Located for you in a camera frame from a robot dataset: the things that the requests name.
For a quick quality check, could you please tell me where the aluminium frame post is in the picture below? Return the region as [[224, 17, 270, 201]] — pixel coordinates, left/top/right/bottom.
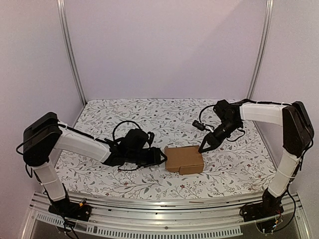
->
[[246, 0, 274, 100], [57, 0, 87, 106]]

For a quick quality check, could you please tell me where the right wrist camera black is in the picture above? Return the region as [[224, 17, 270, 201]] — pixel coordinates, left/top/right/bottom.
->
[[192, 120, 215, 132]]

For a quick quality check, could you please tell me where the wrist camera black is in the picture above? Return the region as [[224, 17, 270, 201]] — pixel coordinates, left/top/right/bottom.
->
[[192, 120, 215, 132], [147, 131, 155, 147]]

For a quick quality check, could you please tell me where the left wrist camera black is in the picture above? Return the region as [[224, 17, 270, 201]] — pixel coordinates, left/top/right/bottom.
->
[[147, 131, 155, 147]]

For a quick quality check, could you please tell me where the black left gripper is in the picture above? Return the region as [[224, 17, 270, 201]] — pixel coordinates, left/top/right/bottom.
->
[[127, 147, 168, 168]]

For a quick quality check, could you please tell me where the front aluminium rail base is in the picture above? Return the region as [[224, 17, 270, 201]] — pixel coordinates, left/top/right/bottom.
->
[[21, 193, 314, 239]]

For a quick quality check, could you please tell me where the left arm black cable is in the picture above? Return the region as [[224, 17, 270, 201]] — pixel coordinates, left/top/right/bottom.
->
[[112, 120, 140, 142]]

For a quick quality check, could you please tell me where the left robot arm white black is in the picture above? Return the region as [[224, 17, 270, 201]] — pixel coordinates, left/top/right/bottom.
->
[[16, 112, 167, 216]]

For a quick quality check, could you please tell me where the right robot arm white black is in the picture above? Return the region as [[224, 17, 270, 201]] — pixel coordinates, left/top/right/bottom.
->
[[192, 99, 315, 217]]

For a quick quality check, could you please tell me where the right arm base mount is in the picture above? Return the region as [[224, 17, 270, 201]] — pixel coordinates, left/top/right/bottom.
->
[[239, 191, 284, 222]]

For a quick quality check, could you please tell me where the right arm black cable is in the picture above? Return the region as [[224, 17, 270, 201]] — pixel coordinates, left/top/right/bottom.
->
[[198, 104, 216, 124]]

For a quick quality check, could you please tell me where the left aluminium frame post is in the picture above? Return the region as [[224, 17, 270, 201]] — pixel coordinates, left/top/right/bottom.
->
[[57, 0, 87, 106]]

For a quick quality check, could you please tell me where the brown cardboard box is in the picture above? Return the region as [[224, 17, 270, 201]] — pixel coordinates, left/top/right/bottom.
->
[[164, 145, 204, 175]]

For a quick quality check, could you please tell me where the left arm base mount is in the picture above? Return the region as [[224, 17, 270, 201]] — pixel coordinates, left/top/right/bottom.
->
[[48, 195, 92, 222]]

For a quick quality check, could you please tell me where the floral patterned table mat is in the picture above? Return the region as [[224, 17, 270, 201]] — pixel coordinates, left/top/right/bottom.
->
[[55, 99, 275, 200]]

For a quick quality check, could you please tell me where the right aluminium frame post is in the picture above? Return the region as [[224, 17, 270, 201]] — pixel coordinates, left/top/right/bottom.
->
[[246, 0, 274, 100]]

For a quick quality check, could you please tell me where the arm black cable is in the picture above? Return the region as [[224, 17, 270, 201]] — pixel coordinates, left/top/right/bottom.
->
[[198, 104, 216, 124], [112, 120, 140, 142]]

